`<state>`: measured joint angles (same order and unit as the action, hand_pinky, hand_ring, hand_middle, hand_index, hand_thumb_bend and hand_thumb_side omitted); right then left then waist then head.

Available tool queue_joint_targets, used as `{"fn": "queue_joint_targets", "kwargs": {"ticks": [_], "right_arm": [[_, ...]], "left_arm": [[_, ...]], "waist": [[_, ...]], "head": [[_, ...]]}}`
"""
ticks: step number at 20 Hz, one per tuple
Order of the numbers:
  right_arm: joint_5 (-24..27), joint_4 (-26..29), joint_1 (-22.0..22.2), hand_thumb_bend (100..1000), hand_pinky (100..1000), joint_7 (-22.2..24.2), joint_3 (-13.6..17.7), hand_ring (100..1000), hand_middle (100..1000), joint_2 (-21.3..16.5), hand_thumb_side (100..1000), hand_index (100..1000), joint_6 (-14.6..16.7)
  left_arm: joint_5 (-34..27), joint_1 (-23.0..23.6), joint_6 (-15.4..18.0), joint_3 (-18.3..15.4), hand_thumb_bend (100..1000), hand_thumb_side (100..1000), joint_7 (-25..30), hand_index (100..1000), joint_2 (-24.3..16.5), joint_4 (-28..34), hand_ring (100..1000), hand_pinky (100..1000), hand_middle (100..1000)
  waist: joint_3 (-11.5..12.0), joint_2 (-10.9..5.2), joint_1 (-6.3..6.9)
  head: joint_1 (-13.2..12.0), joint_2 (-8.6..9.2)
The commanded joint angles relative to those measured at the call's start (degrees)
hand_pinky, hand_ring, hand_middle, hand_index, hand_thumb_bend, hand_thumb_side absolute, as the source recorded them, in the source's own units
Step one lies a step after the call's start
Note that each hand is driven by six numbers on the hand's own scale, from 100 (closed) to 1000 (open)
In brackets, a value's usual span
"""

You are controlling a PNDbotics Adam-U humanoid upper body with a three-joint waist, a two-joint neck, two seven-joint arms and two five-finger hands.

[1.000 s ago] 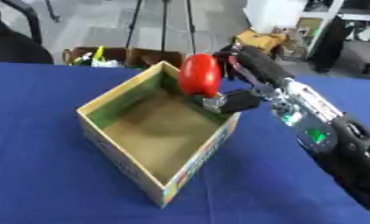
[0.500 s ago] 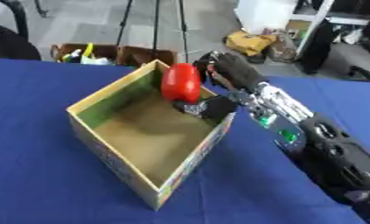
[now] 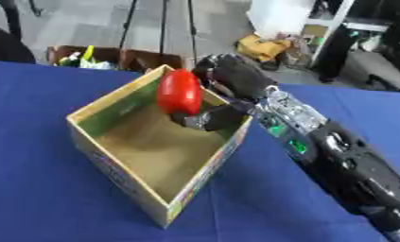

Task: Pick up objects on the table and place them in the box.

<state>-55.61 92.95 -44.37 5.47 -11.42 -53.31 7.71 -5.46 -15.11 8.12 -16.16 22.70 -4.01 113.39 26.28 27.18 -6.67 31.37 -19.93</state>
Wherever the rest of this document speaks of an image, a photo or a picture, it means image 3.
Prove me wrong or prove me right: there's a white shelf frame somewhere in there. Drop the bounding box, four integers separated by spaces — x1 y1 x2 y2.
246 0 391 69

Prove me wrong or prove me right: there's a red toy fruit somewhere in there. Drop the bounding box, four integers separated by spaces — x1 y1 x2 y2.
154 69 203 115

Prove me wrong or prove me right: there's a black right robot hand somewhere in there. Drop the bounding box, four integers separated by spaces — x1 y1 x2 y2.
169 53 279 132

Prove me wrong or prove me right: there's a brown cardboard box with items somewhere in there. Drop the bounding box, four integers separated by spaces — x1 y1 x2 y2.
45 44 186 72

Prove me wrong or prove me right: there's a tan cardboard box green inside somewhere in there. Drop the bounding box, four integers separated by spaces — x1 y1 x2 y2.
65 64 254 229

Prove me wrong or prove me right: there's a person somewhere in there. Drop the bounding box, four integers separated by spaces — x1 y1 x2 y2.
315 0 400 93

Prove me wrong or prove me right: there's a yellow bag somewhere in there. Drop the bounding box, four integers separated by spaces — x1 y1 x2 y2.
234 33 294 62

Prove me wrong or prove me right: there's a black chair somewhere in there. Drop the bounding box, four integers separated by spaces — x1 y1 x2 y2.
0 0 38 64

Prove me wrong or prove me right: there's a black tripod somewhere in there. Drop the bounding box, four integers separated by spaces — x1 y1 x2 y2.
116 0 201 65

